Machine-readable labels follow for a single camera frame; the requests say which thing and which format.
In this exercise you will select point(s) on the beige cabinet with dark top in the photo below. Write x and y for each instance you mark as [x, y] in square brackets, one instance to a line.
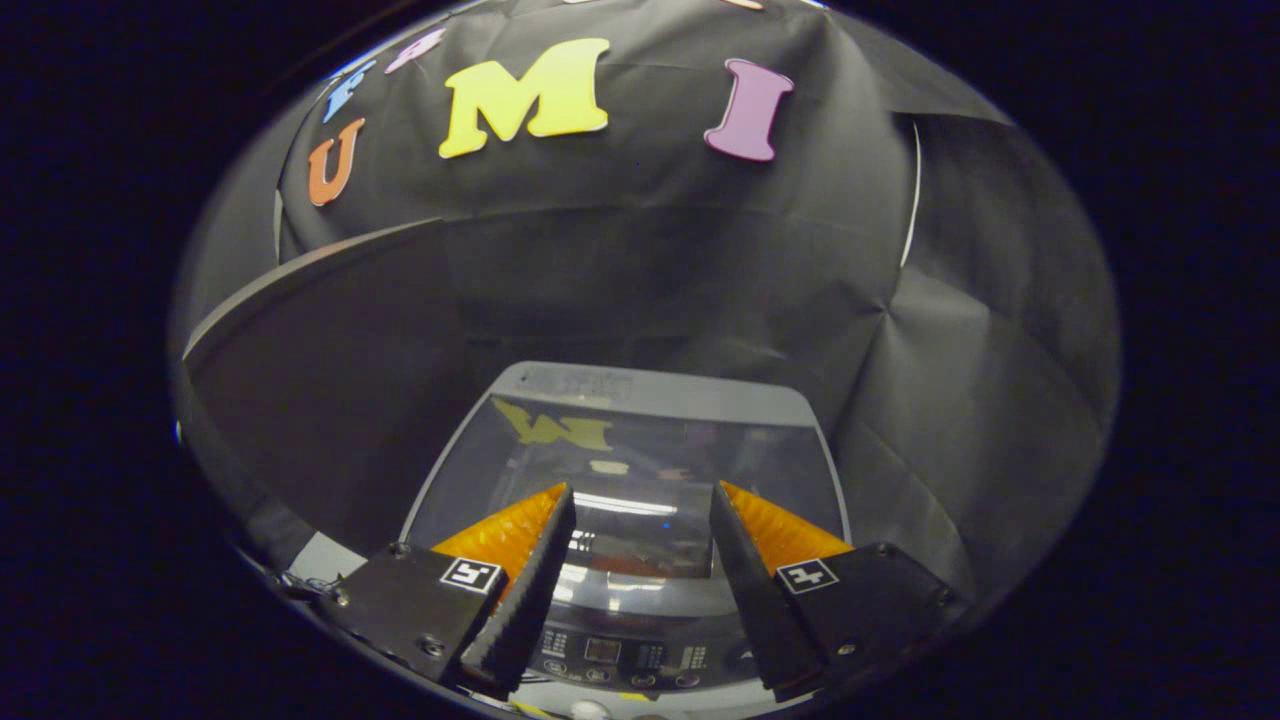
[330, 380]

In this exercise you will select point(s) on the grey washing machine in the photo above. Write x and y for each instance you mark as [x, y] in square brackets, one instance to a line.
[620, 650]

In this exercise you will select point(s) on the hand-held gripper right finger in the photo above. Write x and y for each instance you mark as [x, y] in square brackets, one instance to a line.
[750, 590]

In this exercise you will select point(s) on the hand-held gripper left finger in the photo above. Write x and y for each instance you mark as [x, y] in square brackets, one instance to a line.
[535, 590]

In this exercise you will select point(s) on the dark washing machine lid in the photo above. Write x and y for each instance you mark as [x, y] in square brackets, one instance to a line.
[640, 470]

